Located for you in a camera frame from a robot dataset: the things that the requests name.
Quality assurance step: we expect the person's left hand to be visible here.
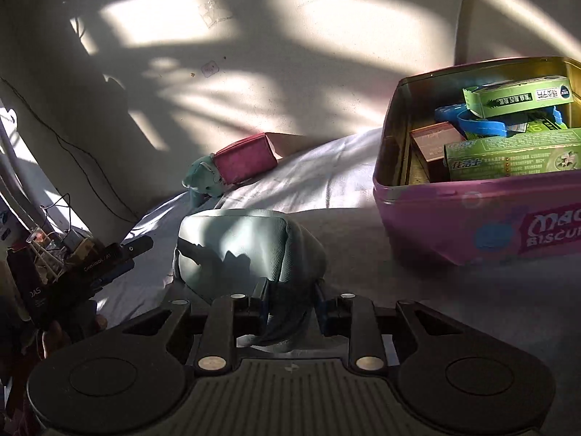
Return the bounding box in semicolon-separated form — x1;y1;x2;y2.
38;300;110;362

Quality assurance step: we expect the small grey box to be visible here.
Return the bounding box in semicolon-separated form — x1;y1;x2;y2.
61;228;94;259

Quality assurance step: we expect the clear glass jar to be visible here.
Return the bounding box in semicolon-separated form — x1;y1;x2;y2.
26;228;61;284

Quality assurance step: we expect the pink biscuit tin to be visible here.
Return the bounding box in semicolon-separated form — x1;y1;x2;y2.
372;56;581;268

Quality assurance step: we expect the teal zip pouch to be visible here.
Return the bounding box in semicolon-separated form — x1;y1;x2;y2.
172;208;328;355

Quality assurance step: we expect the green toothpaste box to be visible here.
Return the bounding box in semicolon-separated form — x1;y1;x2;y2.
444;128;581;182

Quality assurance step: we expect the green medicine box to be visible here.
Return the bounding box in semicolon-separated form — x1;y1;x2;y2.
462;75;574;119

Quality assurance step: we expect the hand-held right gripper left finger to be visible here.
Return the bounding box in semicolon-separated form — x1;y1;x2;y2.
122;279;269;372

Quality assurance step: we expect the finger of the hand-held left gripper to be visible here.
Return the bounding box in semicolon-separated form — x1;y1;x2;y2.
100;260;136;287
118;235;154;259

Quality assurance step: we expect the small red box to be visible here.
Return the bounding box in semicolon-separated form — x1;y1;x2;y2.
409;122;466;183

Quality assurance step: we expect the teal plush toy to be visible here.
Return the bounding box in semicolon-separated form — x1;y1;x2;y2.
182;154;228;210

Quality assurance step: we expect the torn white wall tape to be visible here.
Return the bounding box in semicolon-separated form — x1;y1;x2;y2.
198;0;233;29

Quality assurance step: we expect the dark wall cable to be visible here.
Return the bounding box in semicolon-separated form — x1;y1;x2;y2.
0;76;139;222

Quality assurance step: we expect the dark red carton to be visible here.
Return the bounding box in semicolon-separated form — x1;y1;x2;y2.
213;132;315;187

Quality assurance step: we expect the white metal rail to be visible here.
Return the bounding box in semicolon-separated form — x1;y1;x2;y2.
0;109;46;239

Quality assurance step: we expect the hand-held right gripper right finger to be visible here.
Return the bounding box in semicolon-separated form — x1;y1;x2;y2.
312;279;460;372

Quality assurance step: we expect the white wall conduit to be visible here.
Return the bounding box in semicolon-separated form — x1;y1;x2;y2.
455;0;482;63

